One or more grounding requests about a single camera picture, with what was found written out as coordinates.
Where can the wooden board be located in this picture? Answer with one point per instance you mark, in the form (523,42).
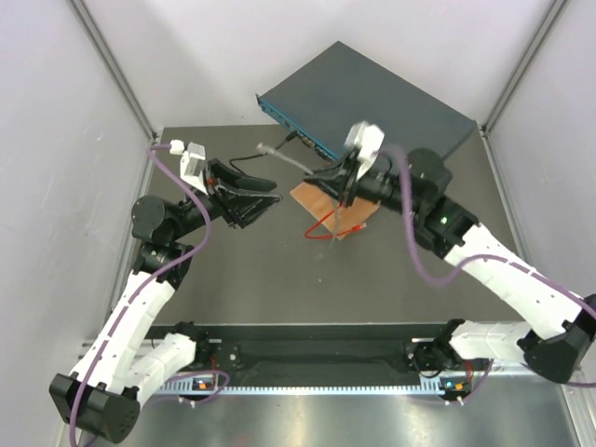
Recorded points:
(333,220)

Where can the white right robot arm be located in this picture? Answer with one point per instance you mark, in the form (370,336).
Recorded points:
(557,326)

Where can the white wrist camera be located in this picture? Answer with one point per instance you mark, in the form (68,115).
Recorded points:
(192,163)
(366,139)

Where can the teal network switch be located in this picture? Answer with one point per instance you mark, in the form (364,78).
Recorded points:
(340,87)

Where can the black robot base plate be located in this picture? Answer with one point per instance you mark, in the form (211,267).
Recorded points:
(263,354)

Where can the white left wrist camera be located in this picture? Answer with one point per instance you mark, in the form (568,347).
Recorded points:
(192,163)

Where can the grey slotted cable duct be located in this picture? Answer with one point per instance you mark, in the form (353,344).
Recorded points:
(203,385)

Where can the aluminium frame rail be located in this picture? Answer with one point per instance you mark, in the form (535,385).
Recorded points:
(95,36)

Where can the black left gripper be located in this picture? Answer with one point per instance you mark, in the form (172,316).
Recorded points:
(244,209)

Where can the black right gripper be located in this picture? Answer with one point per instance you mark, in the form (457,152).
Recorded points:
(340,180)

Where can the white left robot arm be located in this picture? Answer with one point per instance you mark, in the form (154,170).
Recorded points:
(105,391)

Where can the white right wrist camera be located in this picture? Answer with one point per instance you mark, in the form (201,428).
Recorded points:
(366,139)

